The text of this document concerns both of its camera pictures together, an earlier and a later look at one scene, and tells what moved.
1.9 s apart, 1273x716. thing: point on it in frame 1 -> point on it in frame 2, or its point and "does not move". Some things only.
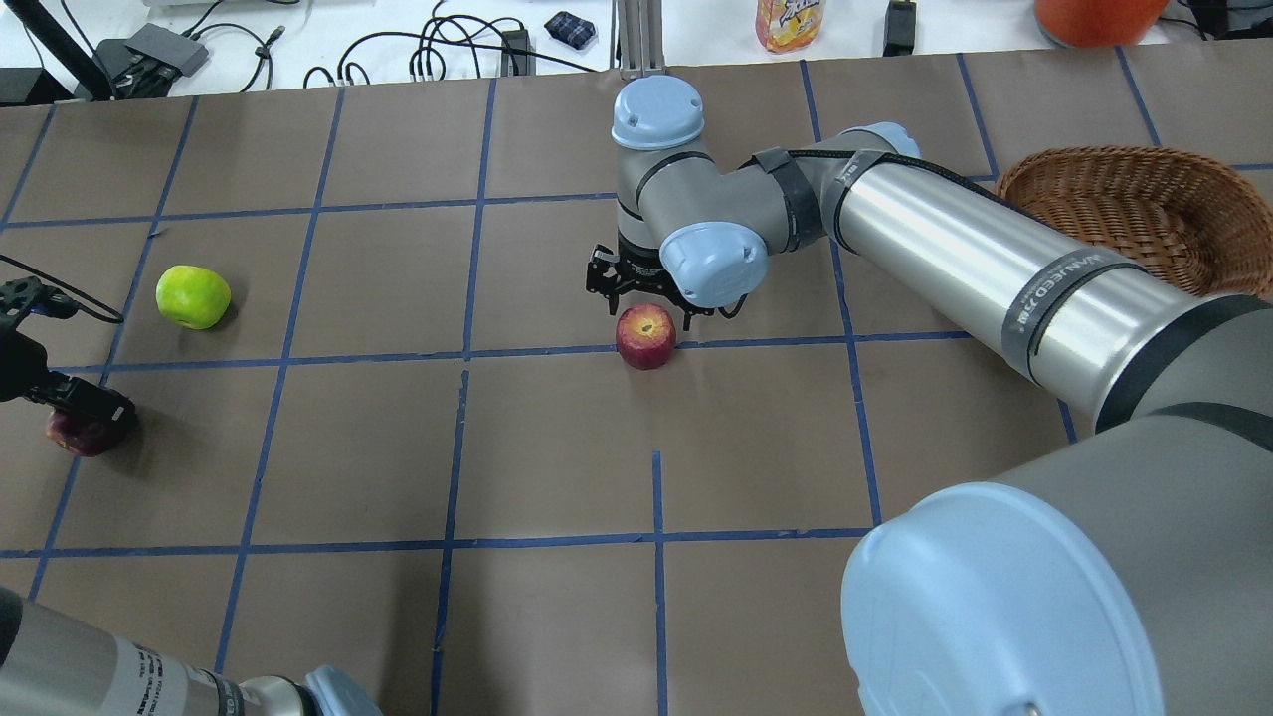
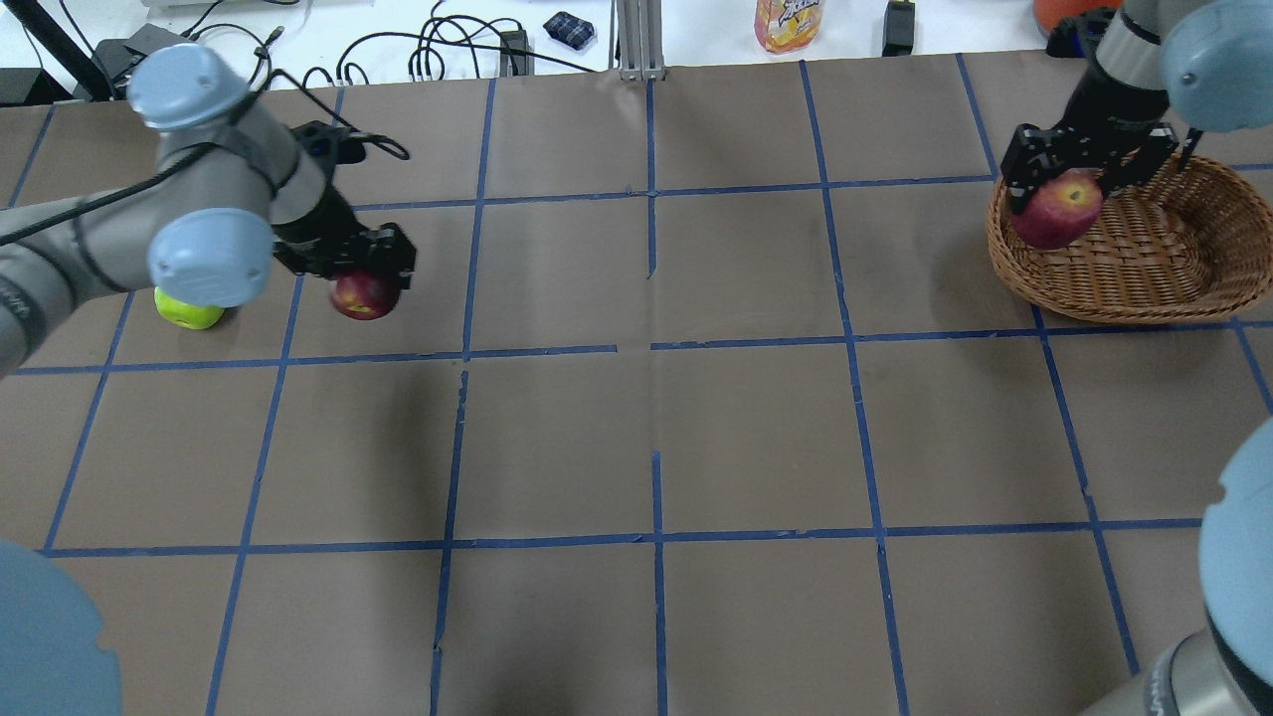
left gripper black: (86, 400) -> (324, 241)
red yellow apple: (645, 336) -> (1061, 209)
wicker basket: (1196, 223) does not move
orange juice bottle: (789, 25) does not move
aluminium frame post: (640, 38) does not move
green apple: (192, 297) does not move
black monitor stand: (35, 86) does not move
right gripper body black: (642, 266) -> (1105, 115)
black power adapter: (899, 28) does not move
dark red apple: (75, 437) -> (364, 295)
